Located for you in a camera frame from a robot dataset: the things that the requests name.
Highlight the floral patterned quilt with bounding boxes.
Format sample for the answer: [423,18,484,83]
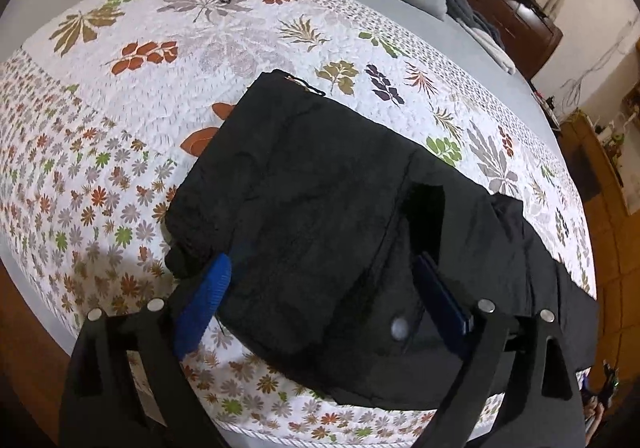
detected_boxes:
[0,0,598,441]

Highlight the dark wooden headboard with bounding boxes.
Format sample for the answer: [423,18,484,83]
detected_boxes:
[445,0,563,81]

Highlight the black pants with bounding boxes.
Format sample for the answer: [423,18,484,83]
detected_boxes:
[164,69,601,411]

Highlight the wooden desk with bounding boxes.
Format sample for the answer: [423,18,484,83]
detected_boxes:
[560,113,640,221]

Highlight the white cloth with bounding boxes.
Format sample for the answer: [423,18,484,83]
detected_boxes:
[470,28,517,76]

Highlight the hanging wall cables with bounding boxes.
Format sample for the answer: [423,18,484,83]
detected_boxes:
[560,18,640,113]

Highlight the white power strip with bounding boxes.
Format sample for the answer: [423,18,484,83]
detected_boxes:
[530,86,562,115]

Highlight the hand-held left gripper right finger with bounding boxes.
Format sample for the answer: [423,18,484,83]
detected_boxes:
[412,250,588,448]

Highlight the grey crumpled clothes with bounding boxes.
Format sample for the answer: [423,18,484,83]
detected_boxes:
[442,0,502,49]

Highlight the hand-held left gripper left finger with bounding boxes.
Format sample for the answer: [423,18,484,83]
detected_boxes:
[59,253,233,448]

